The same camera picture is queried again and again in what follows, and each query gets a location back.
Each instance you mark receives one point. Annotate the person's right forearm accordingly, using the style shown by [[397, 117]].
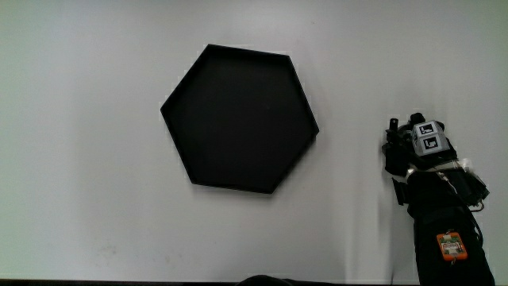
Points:
[[436, 214]]

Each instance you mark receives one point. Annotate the white desk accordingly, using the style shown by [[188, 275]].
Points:
[[79, 159]]

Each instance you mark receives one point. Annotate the black hexagonal tray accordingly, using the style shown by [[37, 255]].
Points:
[[240, 119]]

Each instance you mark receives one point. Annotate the orange sensor module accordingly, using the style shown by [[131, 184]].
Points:
[[451, 246]]

